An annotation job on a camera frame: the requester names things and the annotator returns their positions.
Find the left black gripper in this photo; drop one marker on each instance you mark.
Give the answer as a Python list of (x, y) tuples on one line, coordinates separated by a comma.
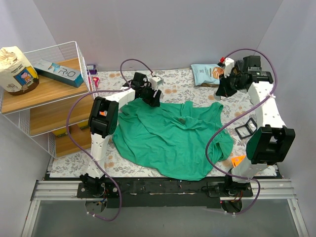
[(153, 96)]

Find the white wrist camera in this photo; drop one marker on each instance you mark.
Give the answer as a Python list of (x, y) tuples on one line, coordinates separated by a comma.
[(156, 82), (227, 65)]

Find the white blue toothpaste box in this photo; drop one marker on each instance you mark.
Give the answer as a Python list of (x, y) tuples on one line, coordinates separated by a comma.
[(59, 73)]

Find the orange box right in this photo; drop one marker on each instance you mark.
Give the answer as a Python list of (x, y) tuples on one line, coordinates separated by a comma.
[(237, 160)]

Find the green garment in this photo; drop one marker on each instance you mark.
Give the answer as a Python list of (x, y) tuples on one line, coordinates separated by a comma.
[(153, 137)]

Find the black plastic frame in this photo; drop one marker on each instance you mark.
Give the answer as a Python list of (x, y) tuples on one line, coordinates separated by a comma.
[(246, 130)]

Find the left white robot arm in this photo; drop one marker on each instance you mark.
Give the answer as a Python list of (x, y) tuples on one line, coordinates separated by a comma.
[(103, 121)]

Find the aluminium rail frame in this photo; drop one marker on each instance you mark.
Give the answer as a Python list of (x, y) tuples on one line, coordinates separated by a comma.
[(55, 211)]

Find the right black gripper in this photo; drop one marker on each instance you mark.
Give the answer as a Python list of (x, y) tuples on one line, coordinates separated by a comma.
[(225, 86)]

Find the light blue snack bag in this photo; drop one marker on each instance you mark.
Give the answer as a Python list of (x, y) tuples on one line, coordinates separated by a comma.
[(206, 74)]

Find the pink box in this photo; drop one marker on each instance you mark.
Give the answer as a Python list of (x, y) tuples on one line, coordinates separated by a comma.
[(96, 81)]

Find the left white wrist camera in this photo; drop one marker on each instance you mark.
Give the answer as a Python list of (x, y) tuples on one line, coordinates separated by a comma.
[(156, 82)]

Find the grey round brooch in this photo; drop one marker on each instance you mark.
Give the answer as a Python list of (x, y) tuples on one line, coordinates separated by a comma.
[(183, 121)]

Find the purple box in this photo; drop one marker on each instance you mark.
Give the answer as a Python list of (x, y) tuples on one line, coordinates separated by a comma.
[(92, 69)]

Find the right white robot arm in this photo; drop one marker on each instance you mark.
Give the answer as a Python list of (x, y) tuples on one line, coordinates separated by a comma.
[(272, 140)]

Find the yellow box under shelf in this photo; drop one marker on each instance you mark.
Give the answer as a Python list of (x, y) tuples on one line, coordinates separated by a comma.
[(60, 132)]

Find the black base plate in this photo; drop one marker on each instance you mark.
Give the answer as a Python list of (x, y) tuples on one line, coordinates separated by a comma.
[(159, 192)]

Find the wooden shelf unit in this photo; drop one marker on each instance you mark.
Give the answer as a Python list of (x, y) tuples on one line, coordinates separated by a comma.
[(44, 110)]

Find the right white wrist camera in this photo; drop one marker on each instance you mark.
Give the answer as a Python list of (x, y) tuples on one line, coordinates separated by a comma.
[(227, 65)]

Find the white wire basket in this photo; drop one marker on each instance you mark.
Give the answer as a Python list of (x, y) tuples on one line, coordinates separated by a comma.
[(66, 54)]

